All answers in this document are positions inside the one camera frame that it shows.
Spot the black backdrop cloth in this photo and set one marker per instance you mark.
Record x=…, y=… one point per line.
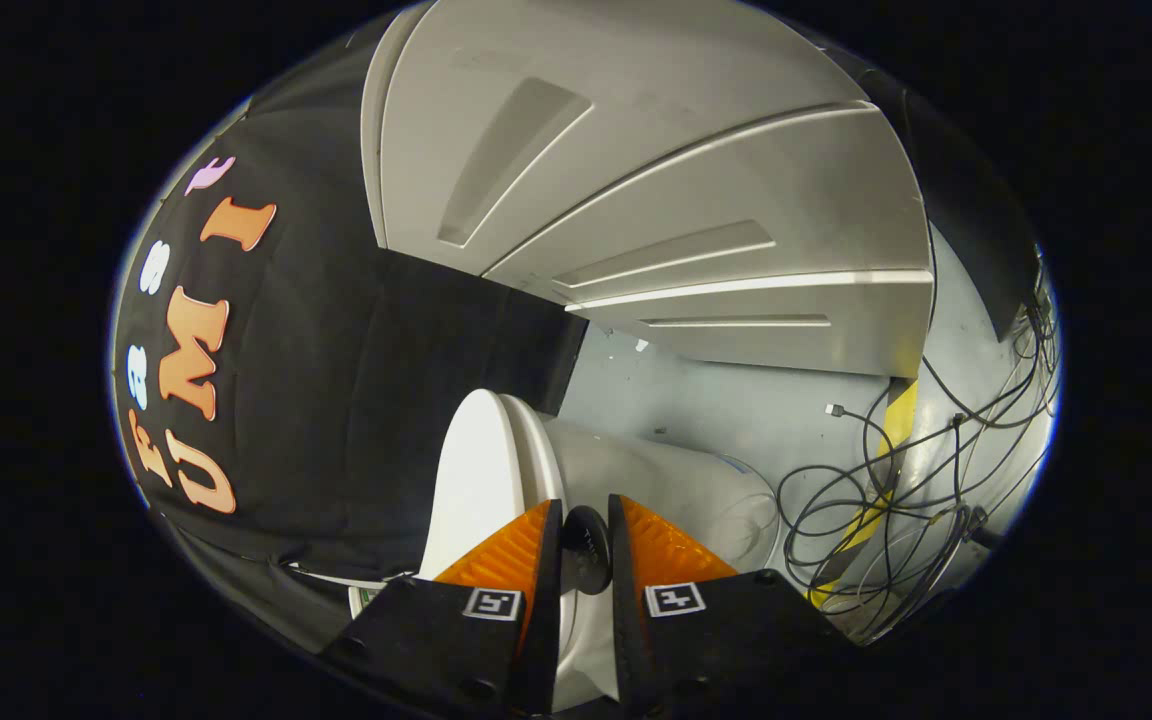
x=356, y=400

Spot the yellow black floor tape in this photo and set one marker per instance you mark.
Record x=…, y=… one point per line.
x=901, y=410

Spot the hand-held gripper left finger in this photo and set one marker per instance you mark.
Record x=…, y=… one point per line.
x=546, y=600

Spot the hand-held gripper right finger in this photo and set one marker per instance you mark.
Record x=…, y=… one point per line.
x=626, y=600

